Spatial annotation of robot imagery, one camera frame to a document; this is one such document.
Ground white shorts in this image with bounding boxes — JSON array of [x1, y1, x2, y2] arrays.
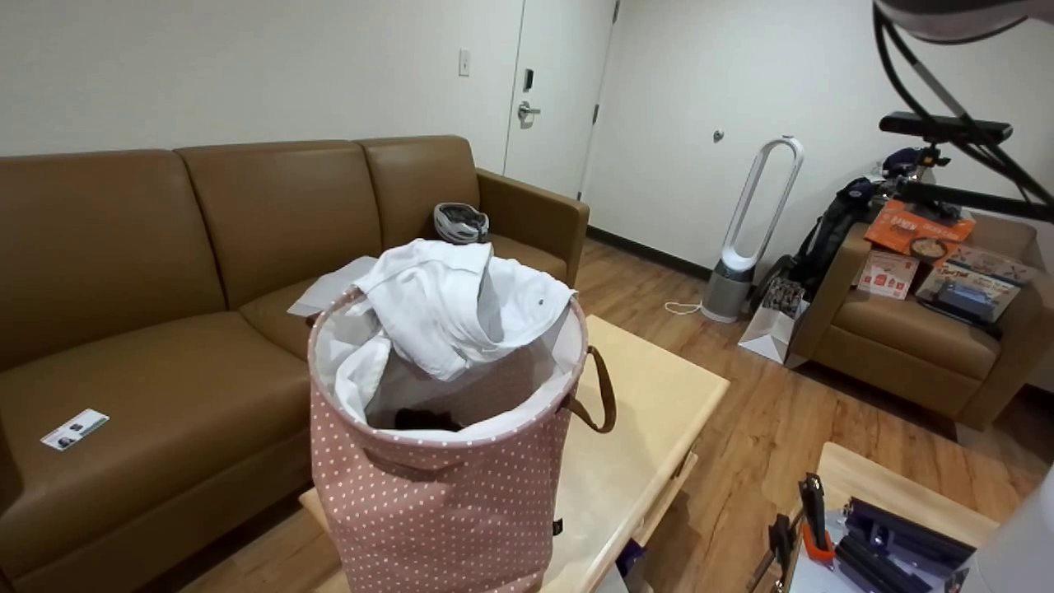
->
[[351, 233, 578, 385]]

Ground pink polka dot laundry bag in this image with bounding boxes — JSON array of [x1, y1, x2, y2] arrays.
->
[[303, 233, 619, 593]]

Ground white paper shopping bag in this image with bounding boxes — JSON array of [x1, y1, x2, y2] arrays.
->
[[734, 276, 814, 369]]

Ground grey round fabric object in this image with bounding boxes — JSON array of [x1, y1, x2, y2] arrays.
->
[[429, 199, 495, 247]]

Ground silver bladeless tower fan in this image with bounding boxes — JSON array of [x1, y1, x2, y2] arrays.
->
[[697, 132, 806, 325]]

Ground black vacuum cleaner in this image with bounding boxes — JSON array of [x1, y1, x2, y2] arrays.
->
[[785, 141, 957, 299]]

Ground white and red box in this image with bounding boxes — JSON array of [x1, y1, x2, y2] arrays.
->
[[851, 247, 924, 307]]

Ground brown leather armchair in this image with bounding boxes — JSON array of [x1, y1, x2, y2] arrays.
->
[[788, 212, 1054, 435]]

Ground orange cardboard box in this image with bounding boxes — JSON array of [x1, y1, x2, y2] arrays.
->
[[861, 199, 977, 261]]

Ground brown leather sofa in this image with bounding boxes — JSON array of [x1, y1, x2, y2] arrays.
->
[[0, 132, 593, 593]]

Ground grey blue flat box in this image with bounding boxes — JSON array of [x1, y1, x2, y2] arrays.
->
[[916, 261, 1023, 331]]

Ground small remote on sofa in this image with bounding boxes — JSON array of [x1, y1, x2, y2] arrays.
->
[[40, 406, 116, 458]]

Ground white door with silver handle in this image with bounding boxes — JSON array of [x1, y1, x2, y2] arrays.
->
[[499, 0, 623, 206]]

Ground red handled clamp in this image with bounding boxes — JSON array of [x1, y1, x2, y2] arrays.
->
[[792, 471, 840, 570]]

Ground black rail bar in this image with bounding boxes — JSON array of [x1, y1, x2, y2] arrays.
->
[[833, 496, 977, 593]]

